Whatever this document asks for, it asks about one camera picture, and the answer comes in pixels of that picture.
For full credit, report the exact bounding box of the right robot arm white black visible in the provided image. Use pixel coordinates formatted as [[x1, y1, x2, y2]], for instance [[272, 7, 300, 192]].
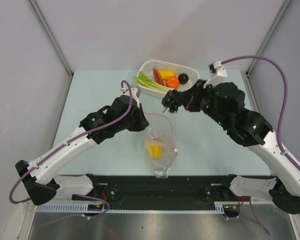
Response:
[[171, 79, 300, 215]]

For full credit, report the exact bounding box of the fake black grape bunch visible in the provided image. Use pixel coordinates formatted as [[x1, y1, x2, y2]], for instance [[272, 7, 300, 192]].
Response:
[[161, 89, 182, 113]]

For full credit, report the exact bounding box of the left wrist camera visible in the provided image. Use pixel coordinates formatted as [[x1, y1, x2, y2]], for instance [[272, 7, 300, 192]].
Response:
[[120, 87, 141, 108]]

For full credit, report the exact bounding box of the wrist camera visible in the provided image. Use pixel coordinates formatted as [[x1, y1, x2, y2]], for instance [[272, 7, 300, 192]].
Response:
[[203, 61, 228, 88], [120, 87, 141, 108]]

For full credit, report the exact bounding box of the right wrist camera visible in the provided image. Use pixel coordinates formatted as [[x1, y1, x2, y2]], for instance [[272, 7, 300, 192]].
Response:
[[203, 61, 228, 88]]

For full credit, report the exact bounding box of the yellow fake lemon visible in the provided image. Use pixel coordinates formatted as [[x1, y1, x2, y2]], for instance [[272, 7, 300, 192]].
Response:
[[159, 69, 176, 81]]

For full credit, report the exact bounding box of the dark purple fake plum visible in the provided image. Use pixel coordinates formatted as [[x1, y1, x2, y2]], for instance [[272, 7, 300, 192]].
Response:
[[178, 73, 189, 85]]

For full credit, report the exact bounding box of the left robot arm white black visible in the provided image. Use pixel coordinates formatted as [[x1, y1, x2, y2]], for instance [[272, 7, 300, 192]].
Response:
[[15, 94, 149, 206]]

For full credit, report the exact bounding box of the fake green lettuce leaf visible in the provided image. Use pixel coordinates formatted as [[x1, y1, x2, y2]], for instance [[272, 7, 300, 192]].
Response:
[[132, 71, 171, 93]]

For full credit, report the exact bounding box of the fake watermelon slice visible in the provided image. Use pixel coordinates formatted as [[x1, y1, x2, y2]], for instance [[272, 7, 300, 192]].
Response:
[[152, 67, 165, 86]]

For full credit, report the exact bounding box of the clear zip top bag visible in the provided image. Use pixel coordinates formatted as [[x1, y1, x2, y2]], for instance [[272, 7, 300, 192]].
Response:
[[143, 112, 178, 179]]

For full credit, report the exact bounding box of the yellow fake bell pepper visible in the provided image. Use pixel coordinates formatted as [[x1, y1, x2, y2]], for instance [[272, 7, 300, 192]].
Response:
[[146, 142, 163, 159]]

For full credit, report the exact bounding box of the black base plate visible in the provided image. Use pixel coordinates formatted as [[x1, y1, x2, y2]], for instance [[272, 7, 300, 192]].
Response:
[[72, 175, 249, 211]]

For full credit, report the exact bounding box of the white slotted cable duct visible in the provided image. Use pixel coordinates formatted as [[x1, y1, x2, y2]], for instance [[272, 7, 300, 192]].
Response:
[[36, 202, 106, 213]]

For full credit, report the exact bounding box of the white perforated plastic basket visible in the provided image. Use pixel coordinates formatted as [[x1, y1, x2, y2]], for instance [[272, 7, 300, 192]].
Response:
[[133, 59, 200, 98]]

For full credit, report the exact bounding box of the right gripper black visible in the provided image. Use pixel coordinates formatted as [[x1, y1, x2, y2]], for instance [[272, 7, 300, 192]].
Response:
[[175, 78, 229, 128]]

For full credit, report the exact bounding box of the orange fake orange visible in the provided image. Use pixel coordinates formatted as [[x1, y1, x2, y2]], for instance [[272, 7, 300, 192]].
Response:
[[166, 76, 180, 89]]

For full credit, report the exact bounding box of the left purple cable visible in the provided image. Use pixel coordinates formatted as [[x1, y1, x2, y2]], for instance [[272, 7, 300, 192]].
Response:
[[8, 79, 134, 205]]

